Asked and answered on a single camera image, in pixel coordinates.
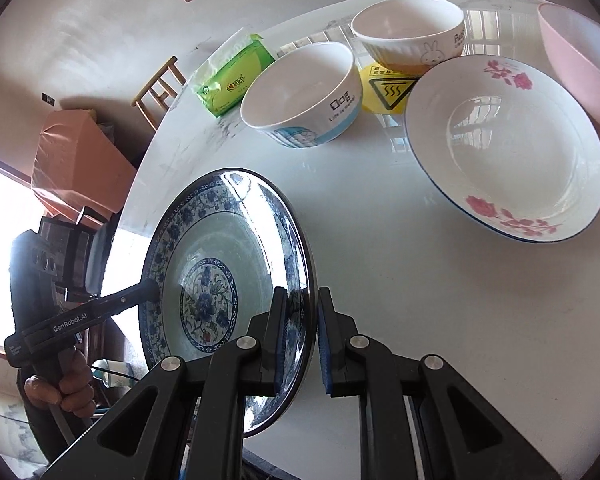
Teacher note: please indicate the pink bowl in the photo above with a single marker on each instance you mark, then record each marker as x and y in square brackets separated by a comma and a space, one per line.
[580, 60]

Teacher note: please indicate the white bowl with blue cartoon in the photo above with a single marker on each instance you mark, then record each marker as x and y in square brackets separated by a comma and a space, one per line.
[300, 90]

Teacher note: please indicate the green tissue pack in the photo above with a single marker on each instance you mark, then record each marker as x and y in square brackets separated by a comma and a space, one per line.
[230, 80]

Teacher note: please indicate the white plate with pink flowers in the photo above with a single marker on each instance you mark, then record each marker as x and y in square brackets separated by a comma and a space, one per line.
[505, 150]

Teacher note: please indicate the wall socket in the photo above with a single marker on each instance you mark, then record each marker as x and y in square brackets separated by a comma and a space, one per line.
[48, 99]

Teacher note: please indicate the light wooden chair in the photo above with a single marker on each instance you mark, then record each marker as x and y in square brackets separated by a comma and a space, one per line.
[155, 92]

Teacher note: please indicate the orange covered box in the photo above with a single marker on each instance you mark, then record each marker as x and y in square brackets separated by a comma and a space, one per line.
[80, 160]

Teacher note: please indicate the white cup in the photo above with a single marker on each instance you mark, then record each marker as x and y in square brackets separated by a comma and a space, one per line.
[107, 372]

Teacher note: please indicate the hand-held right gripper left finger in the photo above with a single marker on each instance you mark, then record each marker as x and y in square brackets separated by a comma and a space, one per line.
[280, 345]

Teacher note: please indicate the person's left hand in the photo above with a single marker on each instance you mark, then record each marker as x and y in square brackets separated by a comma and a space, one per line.
[75, 385]

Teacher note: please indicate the yellow round warning sticker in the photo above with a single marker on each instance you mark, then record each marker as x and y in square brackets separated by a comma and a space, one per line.
[380, 97]

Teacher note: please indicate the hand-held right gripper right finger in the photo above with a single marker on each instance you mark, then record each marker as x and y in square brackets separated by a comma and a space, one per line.
[326, 350]

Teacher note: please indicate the blue patterned plate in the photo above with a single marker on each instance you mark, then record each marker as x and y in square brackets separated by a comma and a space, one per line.
[220, 240]

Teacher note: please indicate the white bowl with rabbit print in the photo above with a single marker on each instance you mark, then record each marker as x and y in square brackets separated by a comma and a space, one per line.
[405, 25]

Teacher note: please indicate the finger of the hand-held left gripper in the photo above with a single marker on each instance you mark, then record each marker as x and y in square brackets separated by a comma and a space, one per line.
[130, 294]

